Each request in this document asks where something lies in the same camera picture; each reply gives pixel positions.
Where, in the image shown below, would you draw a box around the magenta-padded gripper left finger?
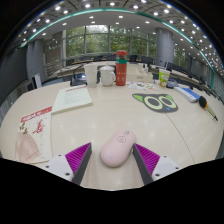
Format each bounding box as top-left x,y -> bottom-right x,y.
42,142 -> 93,187

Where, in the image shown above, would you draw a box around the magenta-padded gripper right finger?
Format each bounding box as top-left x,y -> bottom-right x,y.
132,143 -> 182,187

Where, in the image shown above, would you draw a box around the pink computer mouse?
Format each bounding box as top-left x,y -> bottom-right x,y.
99,129 -> 138,168

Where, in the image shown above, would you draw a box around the cat face mouse pad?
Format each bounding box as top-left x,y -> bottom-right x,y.
131,92 -> 179,114

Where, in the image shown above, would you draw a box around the red fan print paper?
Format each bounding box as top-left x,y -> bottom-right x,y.
14,105 -> 54,164

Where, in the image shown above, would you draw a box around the cream paper document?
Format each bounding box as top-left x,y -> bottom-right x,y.
51,84 -> 94,115

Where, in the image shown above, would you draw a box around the colourful sticker sheet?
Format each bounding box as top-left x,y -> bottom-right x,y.
126,81 -> 159,91

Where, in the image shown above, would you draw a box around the blue and white book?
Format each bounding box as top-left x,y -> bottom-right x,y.
173,86 -> 202,103

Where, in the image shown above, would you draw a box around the black yellow handheld microphone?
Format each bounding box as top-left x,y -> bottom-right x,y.
198,95 -> 219,122

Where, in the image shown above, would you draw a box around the green printed paper cup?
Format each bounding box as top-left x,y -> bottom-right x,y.
158,67 -> 171,89

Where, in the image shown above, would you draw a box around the white paper cup stack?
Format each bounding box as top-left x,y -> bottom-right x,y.
83,63 -> 98,89

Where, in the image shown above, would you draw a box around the white cardboard box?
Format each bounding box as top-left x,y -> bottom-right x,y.
126,63 -> 154,84

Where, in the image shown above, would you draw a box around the white lidded mug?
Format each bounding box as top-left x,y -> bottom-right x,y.
99,64 -> 117,87

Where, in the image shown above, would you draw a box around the red drink bottle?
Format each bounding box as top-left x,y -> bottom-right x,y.
115,49 -> 128,87

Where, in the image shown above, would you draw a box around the dark office chairs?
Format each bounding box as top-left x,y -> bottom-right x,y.
64,54 -> 154,66

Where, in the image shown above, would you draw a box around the ceiling lights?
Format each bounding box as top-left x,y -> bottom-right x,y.
19,0 -> 224,78

